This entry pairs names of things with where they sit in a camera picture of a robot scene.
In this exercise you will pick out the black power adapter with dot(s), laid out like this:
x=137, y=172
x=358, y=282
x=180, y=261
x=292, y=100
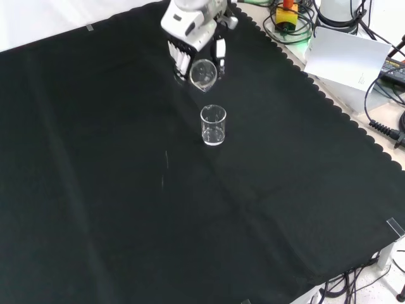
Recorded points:
x=394, y=69

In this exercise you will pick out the small clear glass beaker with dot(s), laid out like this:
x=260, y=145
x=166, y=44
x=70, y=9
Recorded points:
x=204, y=76

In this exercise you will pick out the white bench leg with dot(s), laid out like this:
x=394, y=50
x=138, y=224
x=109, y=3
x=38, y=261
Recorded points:
x=384, y=256

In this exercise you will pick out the pale white board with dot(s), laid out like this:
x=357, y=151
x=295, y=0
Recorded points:
x=345, y=60

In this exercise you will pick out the black bench cloth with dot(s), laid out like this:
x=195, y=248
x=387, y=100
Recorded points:
x=126, y=190

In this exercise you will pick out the yellow stop button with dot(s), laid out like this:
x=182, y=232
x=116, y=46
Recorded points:
x=286, y=19

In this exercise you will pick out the clear glass beaker with markings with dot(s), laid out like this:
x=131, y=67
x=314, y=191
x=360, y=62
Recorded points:
x=213, y=136

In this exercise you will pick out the black tripod leg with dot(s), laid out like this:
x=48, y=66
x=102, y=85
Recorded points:
x=396, y=50

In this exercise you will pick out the clear cloth clip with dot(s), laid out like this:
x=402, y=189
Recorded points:
x=395, y=226
x=90, y=28
x=245, y=301

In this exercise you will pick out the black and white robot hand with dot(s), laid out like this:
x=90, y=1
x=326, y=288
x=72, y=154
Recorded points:
x=186, y=28

